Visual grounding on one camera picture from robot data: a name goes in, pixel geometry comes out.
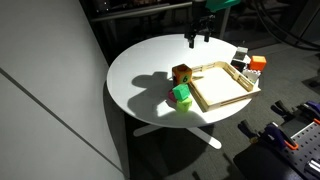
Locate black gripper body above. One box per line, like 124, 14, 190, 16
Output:
184, 14, 216, 39

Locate brown wooden block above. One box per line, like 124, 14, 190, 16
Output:
171, 63, 194, 86

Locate wooden tray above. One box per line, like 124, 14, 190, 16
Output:
188, 60, 262, 113

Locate green plush block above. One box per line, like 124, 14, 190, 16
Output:
172, 83, 191, 102

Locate orange ridged block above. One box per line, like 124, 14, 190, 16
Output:
248, 55, 268, 72

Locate pink plush block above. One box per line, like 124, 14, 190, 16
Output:
167, 89, 178, 104

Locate lime plush block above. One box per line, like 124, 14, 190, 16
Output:
175, 97, 193, 113

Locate small white grey box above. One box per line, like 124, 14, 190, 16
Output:
234, 46, 249, 61

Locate checkered black white cube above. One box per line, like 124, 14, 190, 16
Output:
230, 58, 247, 72

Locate round white table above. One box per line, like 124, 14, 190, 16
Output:
106, 33, 263, 129

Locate black-and-white letter cube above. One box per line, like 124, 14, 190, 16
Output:
242, 68, 261, 84

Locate white table base legs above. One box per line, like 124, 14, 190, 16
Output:
133, 123, 223, 150

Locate orange clamp lower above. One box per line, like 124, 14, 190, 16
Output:
238, 119, 299, 151

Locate orange clamp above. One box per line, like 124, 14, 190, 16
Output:
238, 119, 299, 151
270, 99, 320, 126

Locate orange clamp upper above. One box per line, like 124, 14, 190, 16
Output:
270, 99, 320, 126

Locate black perforated breadboard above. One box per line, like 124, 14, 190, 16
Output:
233, 113, 320, 180

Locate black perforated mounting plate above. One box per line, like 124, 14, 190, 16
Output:
286, 120, 320, 180

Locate silver aluminium extrusion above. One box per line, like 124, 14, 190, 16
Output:
303, 159, 320, 178

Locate grey metal post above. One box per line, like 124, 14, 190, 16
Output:
219, 8, 233, 40

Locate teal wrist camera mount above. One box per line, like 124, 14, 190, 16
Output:
204, 0, 241, 13

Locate grey metal rail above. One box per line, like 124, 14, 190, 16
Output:
89, 1, 194, 23

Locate thick black cable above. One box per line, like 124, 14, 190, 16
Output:
253, 0, 320, 52

